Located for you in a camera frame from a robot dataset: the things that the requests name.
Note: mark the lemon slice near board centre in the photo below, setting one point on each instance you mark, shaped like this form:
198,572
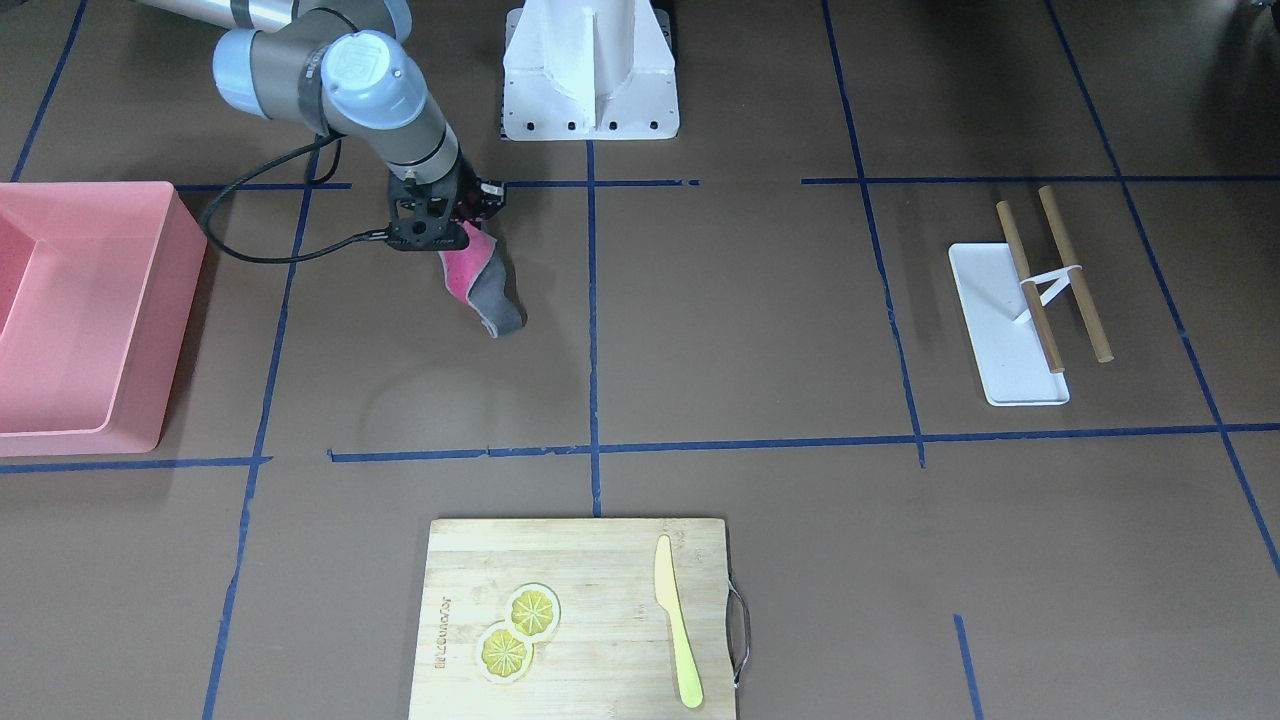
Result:
503,657

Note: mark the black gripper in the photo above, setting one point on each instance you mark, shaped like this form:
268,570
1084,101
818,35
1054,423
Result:
484,199

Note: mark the lemon slice near board edge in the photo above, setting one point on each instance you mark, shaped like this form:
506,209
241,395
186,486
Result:
533,612

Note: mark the bamboo cutting board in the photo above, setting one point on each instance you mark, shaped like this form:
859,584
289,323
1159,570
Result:
611,657

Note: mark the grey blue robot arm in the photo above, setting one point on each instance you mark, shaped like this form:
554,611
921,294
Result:
340,69

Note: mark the yellow plastic knife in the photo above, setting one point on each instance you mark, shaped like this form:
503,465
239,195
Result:
688,679

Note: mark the pink grey cleaning cloth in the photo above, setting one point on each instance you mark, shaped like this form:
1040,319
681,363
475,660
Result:
478,276

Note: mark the pink plastic bin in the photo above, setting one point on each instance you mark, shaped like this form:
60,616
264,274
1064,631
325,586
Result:
98,281

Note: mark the white tray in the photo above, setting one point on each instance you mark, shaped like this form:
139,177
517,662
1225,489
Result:
1008,351

